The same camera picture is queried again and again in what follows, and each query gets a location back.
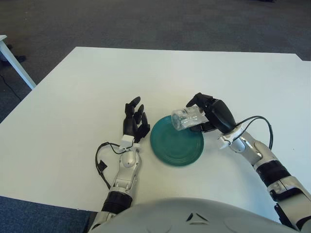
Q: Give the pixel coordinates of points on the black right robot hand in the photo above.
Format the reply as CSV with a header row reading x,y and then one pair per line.
x,y
221,116

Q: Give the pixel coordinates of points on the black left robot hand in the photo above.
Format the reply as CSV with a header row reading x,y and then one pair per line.
x,y
131,123

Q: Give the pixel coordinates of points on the clear plastic bottle blue cap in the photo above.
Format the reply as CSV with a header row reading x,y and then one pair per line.
x,y
182,119

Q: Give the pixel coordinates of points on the green round plate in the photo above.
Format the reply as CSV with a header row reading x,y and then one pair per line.
x,y
175,148

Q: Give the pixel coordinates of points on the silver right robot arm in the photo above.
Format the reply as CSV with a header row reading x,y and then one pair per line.
x,y
257,153

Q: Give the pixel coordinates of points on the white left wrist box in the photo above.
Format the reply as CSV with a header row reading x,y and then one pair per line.
x,y
126,138

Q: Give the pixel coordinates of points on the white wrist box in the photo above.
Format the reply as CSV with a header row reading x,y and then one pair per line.
x,y
126,138
223,145

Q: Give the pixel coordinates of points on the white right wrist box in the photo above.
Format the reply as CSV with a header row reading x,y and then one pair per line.
x,y
223,145

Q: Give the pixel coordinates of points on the silver robot torso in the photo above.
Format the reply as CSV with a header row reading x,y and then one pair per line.
x,y
170,218

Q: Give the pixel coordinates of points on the white side table leg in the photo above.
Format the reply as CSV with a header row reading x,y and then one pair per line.
x,y
18,65

